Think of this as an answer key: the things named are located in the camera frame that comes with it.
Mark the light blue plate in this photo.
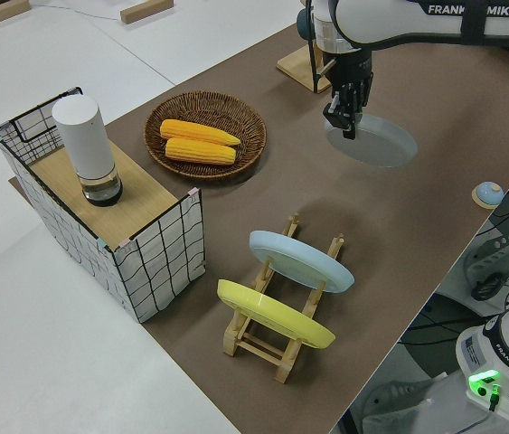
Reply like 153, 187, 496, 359
249, 230, 355, 295

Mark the black cable clamp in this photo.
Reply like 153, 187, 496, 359
470, 274, 506, 302

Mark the black gripper short finger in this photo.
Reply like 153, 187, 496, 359
353, 74, 374, 114

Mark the grid patterned open box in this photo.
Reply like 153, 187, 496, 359
0, 86, 205, 325

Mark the yellow plate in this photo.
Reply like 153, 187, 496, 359
216, 278, 337, 350

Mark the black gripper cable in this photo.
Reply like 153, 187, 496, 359
306, 0, 324, 95

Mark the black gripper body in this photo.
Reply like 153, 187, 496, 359
328, 47, 375, 92

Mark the white cylindrical bottle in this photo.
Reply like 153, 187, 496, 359
52, 95, 125, 208

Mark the black gripper long finger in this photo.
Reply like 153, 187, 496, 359
324, 85, 358, 141

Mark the wooden plate rack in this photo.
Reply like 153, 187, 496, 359
222, 212, 345, 384

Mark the yellow corn cob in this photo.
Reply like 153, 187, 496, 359
164, 137, 237, 166
159, 118, 242, 147

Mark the brown wicker basket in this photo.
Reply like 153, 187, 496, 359
144, 91, 268, 183

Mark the blue service bell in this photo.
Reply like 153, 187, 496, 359
470, 180, 504, 210

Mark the gray metal plate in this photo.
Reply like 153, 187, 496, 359
325, 112, 419, 170

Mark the black arm strap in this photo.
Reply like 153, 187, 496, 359
459, 0, 491, 47

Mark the brown table mat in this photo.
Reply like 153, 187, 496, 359
102, 20, 509, 434

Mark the wooden stand with teal knob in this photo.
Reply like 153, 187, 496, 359
275, 8, 333, 95

